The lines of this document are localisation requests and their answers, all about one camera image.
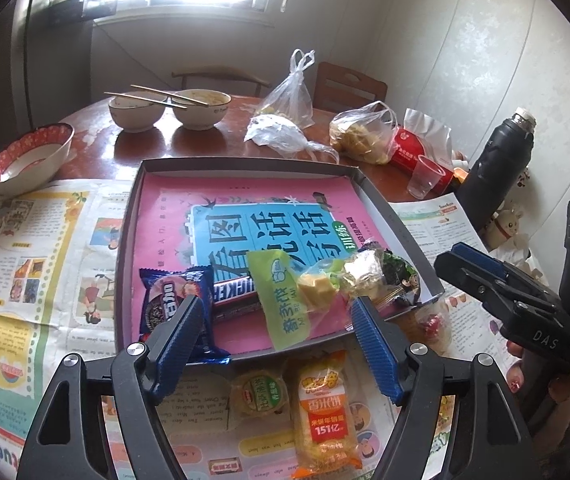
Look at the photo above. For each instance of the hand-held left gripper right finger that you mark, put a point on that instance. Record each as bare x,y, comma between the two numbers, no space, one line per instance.
372,350

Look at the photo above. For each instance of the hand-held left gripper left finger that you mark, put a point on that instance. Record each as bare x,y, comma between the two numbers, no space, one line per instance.
177,347

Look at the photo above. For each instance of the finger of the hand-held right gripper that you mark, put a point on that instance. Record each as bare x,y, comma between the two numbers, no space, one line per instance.
470,285
485,260

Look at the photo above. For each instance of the blue cookie packet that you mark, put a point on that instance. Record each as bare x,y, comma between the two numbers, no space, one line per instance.
165,295

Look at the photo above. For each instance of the green snack packet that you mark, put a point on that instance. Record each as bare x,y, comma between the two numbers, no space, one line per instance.
400,275

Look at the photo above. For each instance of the clear round pastry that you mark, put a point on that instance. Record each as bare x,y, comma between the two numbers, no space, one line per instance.
362,272

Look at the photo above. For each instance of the green yellow cake packet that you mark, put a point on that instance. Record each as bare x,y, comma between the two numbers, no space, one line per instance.
285,305

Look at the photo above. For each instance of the grey cardboard box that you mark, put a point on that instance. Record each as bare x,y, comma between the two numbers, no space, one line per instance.
245,166

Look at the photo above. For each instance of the person's right hand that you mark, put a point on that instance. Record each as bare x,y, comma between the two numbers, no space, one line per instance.
565,392

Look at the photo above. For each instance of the beige toy figurine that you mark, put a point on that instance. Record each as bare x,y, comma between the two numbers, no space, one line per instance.
507,225

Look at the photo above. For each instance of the red candy in clear wrapper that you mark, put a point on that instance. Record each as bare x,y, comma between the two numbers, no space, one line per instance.
432,327

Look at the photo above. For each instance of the colourful newspaper sheet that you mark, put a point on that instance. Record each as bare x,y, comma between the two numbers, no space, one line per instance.
430,230
40,260

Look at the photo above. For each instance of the brown chocolate bar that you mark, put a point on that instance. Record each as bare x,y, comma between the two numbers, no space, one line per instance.
230,292

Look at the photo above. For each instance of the orange rice cracker packet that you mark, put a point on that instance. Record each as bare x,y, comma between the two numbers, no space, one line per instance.
325,410

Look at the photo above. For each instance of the black thermos bottle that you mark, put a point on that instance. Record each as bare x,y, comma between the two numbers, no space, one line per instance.
500,175

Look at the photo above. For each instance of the round cake packet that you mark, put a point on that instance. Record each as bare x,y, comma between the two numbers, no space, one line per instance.
257,392

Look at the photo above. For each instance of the clear plastic cup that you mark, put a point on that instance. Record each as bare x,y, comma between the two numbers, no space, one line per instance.
425,180

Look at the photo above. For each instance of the red tissue pack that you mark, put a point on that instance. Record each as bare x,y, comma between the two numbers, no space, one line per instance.
410,147

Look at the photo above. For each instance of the clear bag of fried pastries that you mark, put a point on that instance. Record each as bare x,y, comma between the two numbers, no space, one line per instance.
360,135

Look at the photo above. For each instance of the slatted back wooden chair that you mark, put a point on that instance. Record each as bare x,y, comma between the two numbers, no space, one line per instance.
345,85

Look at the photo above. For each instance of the red patterned bowl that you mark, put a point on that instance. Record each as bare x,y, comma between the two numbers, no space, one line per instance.
30,170

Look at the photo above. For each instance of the white bowl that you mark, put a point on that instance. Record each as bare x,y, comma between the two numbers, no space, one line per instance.
200,115
137,117

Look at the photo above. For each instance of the crumpled white plastic bag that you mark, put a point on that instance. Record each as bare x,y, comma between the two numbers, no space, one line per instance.
270,132

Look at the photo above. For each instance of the pair of wooden chopsticks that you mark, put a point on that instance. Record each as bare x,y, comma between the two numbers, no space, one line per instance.
145,100
170,94

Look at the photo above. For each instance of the curved back wooden chair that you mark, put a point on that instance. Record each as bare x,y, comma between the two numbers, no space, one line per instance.
215,76

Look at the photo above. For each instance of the grey refrigerator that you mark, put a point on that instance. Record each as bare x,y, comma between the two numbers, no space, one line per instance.
50,70

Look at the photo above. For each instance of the dark box on windowsill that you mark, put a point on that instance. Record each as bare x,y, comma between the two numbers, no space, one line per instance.
80,10

